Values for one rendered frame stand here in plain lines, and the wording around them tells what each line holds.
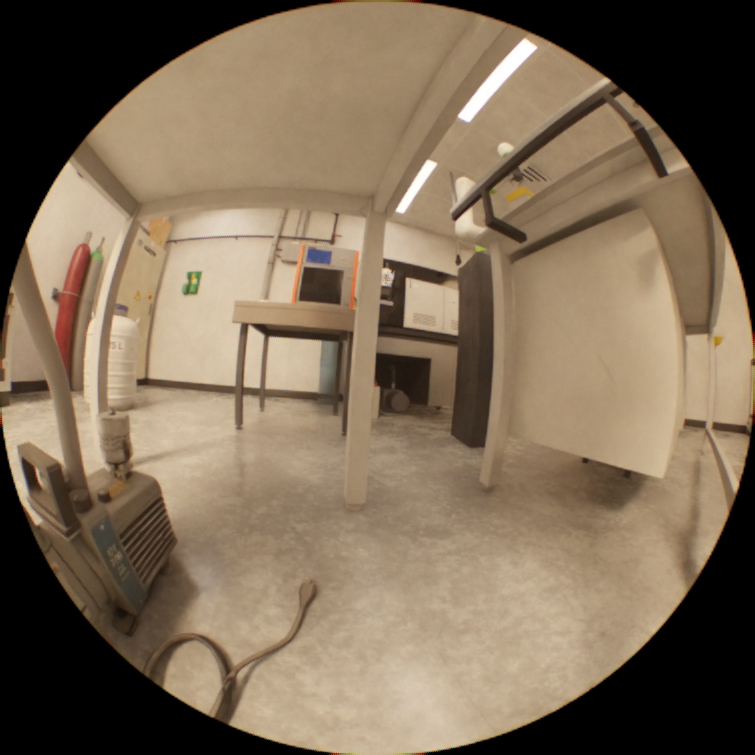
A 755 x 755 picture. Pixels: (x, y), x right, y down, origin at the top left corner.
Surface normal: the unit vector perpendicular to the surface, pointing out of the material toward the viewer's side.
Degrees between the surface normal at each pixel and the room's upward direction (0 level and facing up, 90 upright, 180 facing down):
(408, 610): 0
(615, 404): 90
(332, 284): 90
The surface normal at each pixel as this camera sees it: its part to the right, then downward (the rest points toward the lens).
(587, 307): -0.96, -0.07
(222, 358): 0.25, 0.02
